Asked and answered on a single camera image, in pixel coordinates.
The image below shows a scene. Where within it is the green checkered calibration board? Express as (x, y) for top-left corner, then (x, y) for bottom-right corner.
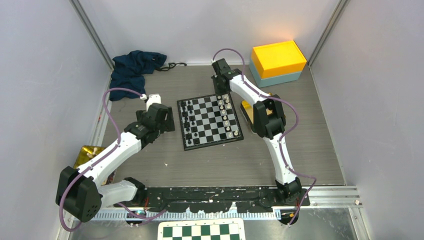
(157, 218), (246, 240)

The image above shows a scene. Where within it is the black cord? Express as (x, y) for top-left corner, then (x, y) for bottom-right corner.
(155, 61), (188, 72)

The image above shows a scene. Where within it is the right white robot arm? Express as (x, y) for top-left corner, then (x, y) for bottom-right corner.
(211, 58), (305, 206)

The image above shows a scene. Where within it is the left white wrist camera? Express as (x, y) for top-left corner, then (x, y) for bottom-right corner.
(139, 93), (162, 111)

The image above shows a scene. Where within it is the gold tin with brown pieces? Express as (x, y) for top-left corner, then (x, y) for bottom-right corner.
(73, 145), (117, 186)

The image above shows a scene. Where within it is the dark blue cloth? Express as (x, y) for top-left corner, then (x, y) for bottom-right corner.
(109, 50), (167, 94)

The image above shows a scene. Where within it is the orange and teal box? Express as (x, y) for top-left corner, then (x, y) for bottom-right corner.
(249, 40), (307, 88)

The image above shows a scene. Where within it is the gold tin tray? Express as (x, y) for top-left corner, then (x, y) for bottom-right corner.
(240, 92), (280, 134)

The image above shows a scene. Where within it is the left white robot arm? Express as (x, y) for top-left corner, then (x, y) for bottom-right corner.
(55, 103), (175, 223)

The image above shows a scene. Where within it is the black and white chessboard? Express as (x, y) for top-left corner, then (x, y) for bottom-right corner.
(176, 94), (244, 151)

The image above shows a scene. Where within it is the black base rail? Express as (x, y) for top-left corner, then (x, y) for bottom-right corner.
(123, 186), (306, 214)

